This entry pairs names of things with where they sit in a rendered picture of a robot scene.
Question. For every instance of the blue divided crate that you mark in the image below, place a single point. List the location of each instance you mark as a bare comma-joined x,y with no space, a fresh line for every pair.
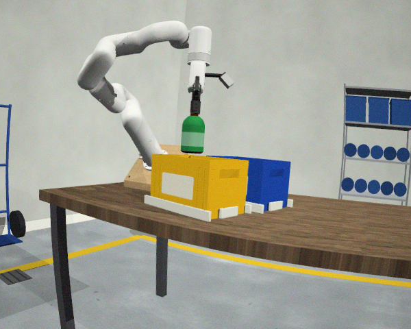
263,185

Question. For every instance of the green bottle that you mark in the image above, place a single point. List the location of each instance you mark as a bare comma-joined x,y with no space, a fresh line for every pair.
193,132

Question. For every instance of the yellow plastic crate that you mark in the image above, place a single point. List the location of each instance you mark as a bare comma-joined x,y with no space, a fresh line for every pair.
204,182

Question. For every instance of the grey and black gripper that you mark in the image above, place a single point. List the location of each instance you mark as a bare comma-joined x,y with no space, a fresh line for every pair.
198,69

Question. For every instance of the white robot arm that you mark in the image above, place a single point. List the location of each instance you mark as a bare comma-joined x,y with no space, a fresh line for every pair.
91,77

